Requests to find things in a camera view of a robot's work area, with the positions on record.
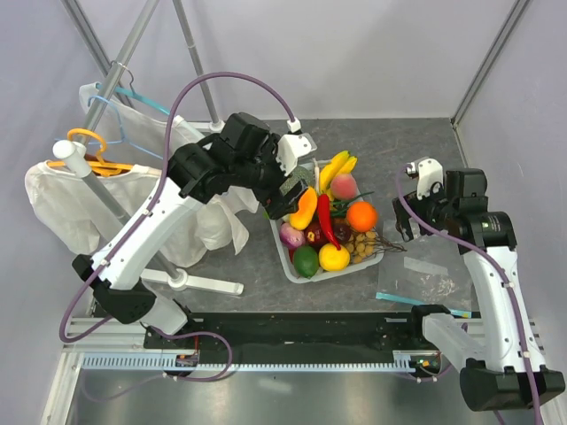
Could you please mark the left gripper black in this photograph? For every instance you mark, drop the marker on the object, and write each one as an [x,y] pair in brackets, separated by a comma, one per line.
[277,205]

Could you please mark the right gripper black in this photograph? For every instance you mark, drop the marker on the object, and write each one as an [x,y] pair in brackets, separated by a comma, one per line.
[403,222]

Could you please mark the yellow orange mango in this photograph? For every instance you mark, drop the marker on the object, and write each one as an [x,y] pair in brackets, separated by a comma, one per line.
[306,210]

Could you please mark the purple onion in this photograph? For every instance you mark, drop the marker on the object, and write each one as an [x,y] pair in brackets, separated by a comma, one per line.
[290,237]

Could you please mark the green lime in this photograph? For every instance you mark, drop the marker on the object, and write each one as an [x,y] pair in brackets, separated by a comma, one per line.
[305,261]

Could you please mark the clear zip top bag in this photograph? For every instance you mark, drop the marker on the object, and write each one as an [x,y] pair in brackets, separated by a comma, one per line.
[428,271]

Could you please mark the orange fruit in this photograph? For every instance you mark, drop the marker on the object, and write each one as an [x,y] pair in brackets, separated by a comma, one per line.
[362,216]

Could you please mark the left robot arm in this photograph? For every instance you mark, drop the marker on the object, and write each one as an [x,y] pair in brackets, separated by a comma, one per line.
[245,154]

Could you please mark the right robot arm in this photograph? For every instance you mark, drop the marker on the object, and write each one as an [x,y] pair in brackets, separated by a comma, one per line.
[507,370]

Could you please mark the green netted melon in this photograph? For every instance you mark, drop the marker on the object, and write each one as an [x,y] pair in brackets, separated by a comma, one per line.
[304,173]

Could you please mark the red chili pepper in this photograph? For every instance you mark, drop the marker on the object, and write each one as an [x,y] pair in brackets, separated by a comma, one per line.
[323,212]

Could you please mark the green scallion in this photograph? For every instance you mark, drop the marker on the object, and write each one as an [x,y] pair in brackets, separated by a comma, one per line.
[339,208]

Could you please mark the pink peach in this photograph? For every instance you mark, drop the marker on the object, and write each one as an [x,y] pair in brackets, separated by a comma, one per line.
[343,187]

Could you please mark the dark purple passion fruit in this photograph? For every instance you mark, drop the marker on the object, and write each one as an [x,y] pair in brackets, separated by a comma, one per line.
[342,232]

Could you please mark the yellow lemon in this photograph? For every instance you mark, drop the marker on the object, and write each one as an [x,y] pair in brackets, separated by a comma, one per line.
[332,260]

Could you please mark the longan bunch with twigs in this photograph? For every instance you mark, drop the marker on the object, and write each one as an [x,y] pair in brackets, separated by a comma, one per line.
[368,245]

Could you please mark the yellow banana bunch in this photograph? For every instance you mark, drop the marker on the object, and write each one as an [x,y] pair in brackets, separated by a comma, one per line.
[341,163]

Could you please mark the orange clothes hanger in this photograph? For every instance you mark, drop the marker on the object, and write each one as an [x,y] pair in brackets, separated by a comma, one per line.
[74,157]

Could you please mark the blue clothes hanger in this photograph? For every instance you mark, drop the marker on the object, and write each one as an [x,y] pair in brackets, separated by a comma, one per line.
[115,119]

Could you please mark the white shirt on orange hanger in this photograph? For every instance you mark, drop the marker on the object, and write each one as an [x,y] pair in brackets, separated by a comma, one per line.
[63,203]

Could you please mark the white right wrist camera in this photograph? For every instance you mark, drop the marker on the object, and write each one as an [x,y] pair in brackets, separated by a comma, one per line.
[429,175]

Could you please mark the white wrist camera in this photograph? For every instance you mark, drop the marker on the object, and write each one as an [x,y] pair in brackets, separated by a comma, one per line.
[293,146]
[429,175]

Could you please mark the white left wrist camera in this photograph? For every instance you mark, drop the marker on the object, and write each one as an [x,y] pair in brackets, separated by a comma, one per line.
[293,146]

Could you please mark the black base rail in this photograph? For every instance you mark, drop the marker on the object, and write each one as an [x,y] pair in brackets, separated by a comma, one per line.
[314,335]

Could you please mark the light blue cable duct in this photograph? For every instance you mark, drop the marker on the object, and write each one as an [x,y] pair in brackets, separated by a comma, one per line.
[397,362]

